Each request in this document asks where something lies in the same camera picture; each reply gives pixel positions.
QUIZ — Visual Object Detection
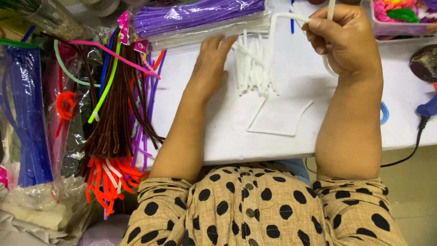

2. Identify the person's right hand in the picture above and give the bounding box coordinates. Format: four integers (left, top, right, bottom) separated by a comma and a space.
302, 4, 384, 80

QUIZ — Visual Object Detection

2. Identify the packet of white pipe cleaners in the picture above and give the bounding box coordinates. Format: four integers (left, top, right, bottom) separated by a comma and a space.
148, 12, 274, 51

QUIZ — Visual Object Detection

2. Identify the packet of blue pipe cleaners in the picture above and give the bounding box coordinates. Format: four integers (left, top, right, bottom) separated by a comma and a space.
0, 45, 54, 188

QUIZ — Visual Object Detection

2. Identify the blue hot glue gun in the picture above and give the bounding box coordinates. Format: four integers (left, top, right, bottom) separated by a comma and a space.
416, 94, 437, 118

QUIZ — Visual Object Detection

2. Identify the dark round stone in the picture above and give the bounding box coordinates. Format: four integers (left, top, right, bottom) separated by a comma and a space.
409, 44, 437, 83

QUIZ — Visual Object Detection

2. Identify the clear glitter packet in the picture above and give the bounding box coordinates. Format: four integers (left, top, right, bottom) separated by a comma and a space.
0, 0, 90, 42

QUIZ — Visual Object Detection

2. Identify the bundle of brown pipe cleaners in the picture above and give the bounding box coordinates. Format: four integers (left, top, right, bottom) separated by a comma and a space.
40, 32, 166, 159

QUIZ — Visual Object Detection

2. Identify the packet of purple pipe cleaners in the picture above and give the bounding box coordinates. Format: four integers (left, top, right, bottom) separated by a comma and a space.
134, 0, 266, 39

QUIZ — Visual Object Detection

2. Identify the mint green pipe cleaner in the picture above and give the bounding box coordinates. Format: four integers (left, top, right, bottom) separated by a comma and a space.
53, 39, 102, 88

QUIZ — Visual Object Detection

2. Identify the pile of short white pipe cleaners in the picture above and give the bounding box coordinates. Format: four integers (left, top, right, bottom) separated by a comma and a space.
234, 29, 280, 97

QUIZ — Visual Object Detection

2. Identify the polka dot beige dress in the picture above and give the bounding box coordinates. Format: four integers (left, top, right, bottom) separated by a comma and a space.
119, 161, 408, 246

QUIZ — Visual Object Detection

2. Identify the packet of red pipe cleaners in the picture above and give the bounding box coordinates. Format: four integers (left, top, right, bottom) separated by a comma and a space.
44, 44, 81, 171

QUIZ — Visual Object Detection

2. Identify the bundle of purple pipe cleaners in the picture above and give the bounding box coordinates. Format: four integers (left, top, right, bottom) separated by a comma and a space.
129, 49, 167, 173

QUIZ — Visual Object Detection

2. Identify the light blue scissors handle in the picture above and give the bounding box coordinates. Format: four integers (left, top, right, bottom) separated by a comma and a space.
380, 101, 390, 126

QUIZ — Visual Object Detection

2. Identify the bundle of orange pipe cleaners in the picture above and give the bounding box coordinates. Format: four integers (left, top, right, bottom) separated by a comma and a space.
85, 155, 150, 217

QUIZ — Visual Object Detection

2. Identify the person's left hand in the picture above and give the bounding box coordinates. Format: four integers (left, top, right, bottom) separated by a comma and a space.
188, 33, 239, 104

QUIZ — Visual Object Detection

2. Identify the clear box of colourful pipe cleaners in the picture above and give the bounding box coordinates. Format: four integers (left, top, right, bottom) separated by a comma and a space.
369, 0, 437, 39

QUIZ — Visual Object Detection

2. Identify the long white pipe cleaner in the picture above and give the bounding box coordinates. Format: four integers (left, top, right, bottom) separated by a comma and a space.
234, 0, 339, 97

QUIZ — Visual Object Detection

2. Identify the lime green pipe cleaner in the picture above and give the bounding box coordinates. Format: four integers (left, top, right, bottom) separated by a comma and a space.
88, 30, 122, 124

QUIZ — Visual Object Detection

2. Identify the black power cable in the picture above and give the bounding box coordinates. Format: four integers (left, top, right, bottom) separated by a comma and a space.
305, 115, 431, 174

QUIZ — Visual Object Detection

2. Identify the bent white pipe cleaner frame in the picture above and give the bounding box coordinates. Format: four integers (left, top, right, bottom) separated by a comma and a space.
246, 96, 314, 137

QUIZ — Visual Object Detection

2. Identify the pink pipe cleaner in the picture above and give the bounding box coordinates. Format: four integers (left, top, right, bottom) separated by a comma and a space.
68, 40, 162, 80

